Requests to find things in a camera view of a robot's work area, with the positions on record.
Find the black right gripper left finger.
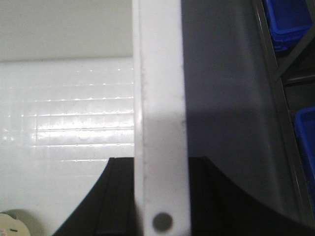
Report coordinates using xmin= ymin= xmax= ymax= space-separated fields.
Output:
xmin=54 ymin=157 xmax=137 ymax=236

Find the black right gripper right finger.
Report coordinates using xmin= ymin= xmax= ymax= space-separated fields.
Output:
xmin=189 ymin=157 xmax=315 ymax=236

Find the white plastic tote box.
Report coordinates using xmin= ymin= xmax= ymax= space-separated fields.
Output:
xmin=0 ymin=0 xmax=191 ymax=236

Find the blue plastic bin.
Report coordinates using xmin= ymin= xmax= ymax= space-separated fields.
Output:
xmin=294 ymin=107 xmax=315 ymax=197
xmin=262 ymin=0 xmax=312 ymax=52

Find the yellow mango plush toy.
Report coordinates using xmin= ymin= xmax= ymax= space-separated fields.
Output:
xmin=0 ymin=208 xmax=47 ymax=236

